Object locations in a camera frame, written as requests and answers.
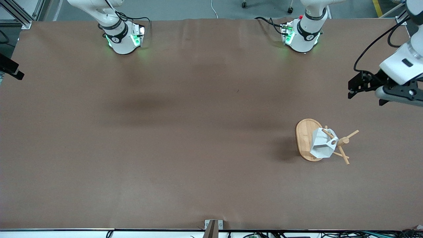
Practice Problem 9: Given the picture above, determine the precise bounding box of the white faceted cup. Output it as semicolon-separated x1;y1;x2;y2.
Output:
309;128;339;158

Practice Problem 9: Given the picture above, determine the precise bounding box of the wooden cup rack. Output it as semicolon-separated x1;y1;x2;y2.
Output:
295;118;360;165

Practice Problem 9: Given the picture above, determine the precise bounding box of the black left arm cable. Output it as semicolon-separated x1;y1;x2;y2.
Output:
354;15;412;72

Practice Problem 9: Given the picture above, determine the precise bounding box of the aluminium frame profile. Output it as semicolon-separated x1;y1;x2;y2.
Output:
0;0;50;29

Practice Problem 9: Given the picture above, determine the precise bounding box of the black left base cable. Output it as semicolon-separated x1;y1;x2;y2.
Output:
254;17;286;35

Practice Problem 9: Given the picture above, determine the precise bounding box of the black base cable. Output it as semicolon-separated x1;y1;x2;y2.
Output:
119;13;152;33
254;17;286;35

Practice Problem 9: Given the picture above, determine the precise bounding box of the black right base cable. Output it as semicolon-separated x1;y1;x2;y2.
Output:
119;13;152;33

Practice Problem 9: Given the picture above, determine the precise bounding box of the metal table edge bracket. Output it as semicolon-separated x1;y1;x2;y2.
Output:
204;219;224;238

